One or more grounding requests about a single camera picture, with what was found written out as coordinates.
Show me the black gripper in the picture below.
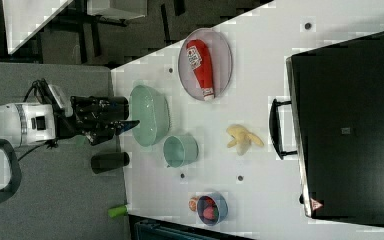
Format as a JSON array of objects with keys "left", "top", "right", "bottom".
[{"left": 56, "top": 96, "right": 140, "bottom": 146}]

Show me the peeled plush banana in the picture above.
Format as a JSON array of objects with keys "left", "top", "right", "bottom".
[{"left": 226, "top": 124, "right": 264, "bottom": 156}]

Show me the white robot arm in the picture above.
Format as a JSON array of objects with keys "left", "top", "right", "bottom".
[{"left": 0, "top": 96, "right": 139, "bottom": 148}]

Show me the green mug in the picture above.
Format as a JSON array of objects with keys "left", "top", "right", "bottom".
[{"left": 163, "top": 134, "right": 199, "bottom": 168}]

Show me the green oval colander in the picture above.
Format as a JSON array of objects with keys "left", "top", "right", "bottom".
[{"left": 130, "top": 85, "right": 170, "bottom": 147}]

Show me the black cylinder cup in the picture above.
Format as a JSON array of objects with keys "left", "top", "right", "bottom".
[{"left": 90, "top": 152, "right": 130, "bottom": 174}]

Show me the green marker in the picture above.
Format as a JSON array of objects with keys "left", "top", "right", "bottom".
[{"left": 108, "top": 205, "right": 128, "bottom": 218}]

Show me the orange slice toy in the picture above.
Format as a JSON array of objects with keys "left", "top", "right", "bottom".
[{"left": 188, "top": 196, "right": 198, "bottom": 212}]

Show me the red ketchup bottle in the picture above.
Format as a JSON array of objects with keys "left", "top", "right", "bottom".
[{"left": 186, "top": 39, "right": 215, "bottom": 101}]

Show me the blue bowl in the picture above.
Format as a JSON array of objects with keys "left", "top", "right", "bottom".
[{"left": 197, "top": 192, "right": 228, "bottom": 226}]

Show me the red strawberry toy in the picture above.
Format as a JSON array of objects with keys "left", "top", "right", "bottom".
[{"left": 203, "top": 206, "right": 217, "bottom": 220}]

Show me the grey round plate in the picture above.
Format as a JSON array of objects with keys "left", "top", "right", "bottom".
[{"left": 178, "top": 28, "right": 232, "bottom": 102}]

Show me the black toaster oven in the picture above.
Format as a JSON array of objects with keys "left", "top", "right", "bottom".
[{"left": 285, "top": 31, "right": 384, "bottom": 227}]

